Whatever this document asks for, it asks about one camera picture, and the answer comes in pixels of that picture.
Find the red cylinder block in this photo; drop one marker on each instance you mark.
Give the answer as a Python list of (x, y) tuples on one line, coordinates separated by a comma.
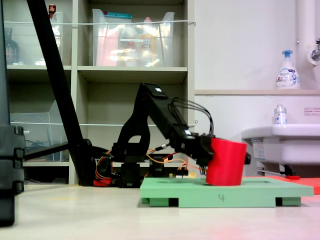
[(227, 162)]

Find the green shape hole board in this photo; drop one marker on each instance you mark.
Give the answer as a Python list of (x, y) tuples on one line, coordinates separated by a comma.
[(200, 192)]

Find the white ceramic sink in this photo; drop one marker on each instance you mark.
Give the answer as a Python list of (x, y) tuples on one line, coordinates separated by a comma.
[(287, 145)]

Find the small clear sanitiser bottle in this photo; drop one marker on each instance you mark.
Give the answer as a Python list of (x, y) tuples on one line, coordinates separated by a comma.
[(280, 116)]

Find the white blue soap pump bottle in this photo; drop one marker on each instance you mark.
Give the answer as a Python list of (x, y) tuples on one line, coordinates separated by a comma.
[(287, 75)]

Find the red base clamp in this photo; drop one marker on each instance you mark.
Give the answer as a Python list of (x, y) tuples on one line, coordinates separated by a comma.
[(102, 182)]

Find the beige shelf unit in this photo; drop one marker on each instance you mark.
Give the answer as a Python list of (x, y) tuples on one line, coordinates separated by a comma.
[(132, 71)]

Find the orange labelled bottle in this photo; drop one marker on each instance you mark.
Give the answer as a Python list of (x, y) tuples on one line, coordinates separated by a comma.
[(148, 45)]

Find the large clear plastic bin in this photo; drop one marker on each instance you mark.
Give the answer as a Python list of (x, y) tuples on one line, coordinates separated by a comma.
[(112, 50)]

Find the clear plastic file box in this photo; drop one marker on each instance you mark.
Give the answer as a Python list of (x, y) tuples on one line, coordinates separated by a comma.
[(37, 120)]

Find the narrow clear plastic bin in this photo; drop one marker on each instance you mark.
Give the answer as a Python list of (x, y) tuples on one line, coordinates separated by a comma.
[(62, 30)]

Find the brown bottle with cap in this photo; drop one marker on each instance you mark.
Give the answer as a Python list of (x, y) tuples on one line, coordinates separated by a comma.
[(52, 10)]

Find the dark round bottle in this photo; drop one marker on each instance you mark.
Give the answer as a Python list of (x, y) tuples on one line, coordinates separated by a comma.
[(11, 50)]

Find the white wall notice sticker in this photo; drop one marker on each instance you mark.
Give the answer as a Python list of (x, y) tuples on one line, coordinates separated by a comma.
[(312, 111)]

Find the metal wall faucet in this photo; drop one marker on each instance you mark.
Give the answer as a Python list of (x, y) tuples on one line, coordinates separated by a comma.
[(315, 53)]

